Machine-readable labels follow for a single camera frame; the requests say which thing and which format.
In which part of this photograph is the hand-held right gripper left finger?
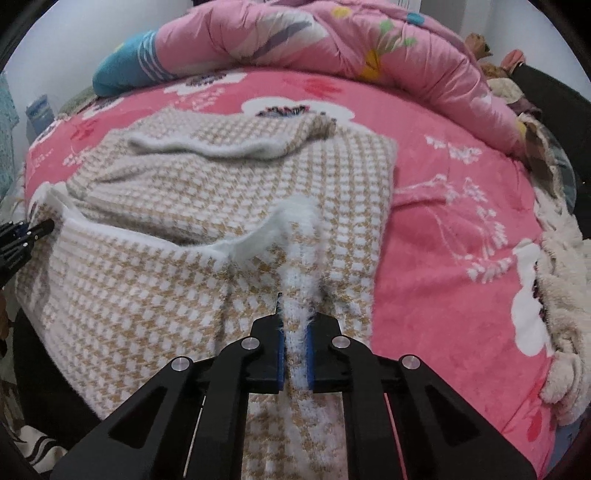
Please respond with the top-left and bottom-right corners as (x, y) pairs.
(50, 293), (286, 480)

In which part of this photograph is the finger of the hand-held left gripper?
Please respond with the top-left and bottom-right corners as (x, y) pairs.
(0, 218), (56, 278)

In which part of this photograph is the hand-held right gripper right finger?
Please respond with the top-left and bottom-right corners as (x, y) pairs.
(305, 315), (537, 480)

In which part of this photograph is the beige houndstooth coat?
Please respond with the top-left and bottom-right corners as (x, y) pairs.
(16, 108), (400, 480)

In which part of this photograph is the grey patterned bed sheet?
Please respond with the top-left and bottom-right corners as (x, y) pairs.
(0, 168), (28, 356)

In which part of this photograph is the teal patterned cloth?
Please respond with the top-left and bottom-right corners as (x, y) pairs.
(0, 74), (20, 134)

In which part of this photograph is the green patterned cloth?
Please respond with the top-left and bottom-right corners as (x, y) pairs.
(58, 83), (100, 116)

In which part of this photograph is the pink floral bed blanket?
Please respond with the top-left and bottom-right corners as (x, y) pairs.
(23, 67), (573, 476)

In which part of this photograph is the striped cloth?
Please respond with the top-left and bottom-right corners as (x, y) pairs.
(9, 422), (63, 467)

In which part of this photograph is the cream fuzzy blanket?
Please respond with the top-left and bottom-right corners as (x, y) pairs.
(533, 194), (591, 425)

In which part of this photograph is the plaid cloth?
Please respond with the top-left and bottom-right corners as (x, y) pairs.
(517, 113), (578, 208)

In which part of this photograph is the pink and blue quilt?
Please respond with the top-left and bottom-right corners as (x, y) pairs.
(92, 0), (527, 158)

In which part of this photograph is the beige cloth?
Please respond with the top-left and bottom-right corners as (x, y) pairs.
(487, 76), (525, 104)

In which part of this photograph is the brown stuffed toy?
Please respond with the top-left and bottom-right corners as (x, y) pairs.
(464, 32), (495, 61)

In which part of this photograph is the black headboard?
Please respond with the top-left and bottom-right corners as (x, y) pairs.
(512, 62), (591, 217)

